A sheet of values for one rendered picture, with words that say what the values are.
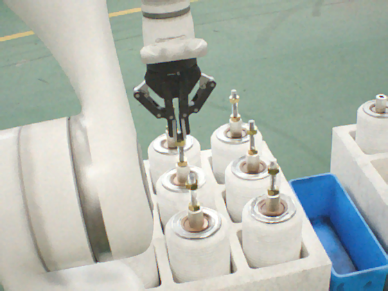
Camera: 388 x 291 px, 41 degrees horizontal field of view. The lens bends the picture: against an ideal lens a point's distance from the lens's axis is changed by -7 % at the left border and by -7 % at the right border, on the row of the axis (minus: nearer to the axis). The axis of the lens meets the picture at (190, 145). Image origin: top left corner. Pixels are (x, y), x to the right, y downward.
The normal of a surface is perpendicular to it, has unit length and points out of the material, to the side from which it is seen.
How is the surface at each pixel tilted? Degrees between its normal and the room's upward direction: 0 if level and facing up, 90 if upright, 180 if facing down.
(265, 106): 0
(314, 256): 0
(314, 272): 90
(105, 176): 49
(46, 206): 62
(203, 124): 0
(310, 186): 88
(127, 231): 90
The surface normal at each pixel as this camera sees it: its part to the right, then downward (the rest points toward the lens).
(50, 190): 0.12, -0.14
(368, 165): -0.08, -0.85
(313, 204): 0.15, 0.47
